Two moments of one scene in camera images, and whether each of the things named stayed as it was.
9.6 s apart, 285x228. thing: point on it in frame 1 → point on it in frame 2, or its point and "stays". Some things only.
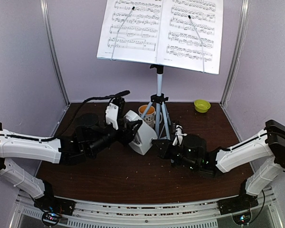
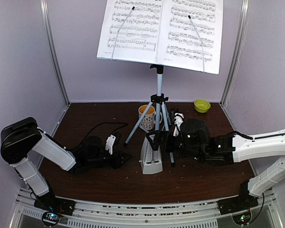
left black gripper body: x=124 y=138 → x=114 y=164
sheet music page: x=190 y=35 stays
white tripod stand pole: x=159 y=99 stays
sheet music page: x=131 y=30 stays
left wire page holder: x=112 y=59 stays
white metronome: x=143 y=136 → x=151 y=160
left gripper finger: x=134 y=126 → x=124 y=157
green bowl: x=201 y=105 stays
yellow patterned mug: x=149 y=117 stays
